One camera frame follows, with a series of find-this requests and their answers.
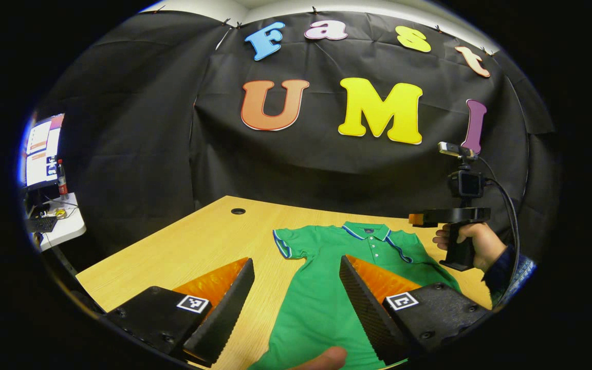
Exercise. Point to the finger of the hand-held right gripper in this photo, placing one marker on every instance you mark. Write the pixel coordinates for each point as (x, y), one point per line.
(427, 218)

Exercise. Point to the black backdrop cloth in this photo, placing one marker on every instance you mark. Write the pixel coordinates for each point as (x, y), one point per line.
(327, 164)

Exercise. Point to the computer monitor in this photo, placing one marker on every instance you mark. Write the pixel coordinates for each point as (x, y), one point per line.
(41, 154)

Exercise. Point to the black keyboard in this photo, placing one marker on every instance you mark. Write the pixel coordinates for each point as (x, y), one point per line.
(41, 224)

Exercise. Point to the green T-shirt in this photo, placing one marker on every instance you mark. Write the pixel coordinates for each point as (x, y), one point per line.
(321, 298)

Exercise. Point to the red bottle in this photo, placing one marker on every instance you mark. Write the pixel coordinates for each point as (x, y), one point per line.
(62, 180)

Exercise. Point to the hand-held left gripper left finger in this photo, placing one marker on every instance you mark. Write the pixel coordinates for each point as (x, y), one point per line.
(224, 313)

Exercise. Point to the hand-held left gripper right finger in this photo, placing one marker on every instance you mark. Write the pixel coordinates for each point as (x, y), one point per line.
(368, 313)

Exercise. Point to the person's blue clothing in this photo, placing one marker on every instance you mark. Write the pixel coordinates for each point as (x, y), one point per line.
(524, 277)

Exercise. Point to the white side table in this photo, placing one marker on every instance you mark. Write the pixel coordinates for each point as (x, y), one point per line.
(67, 228)

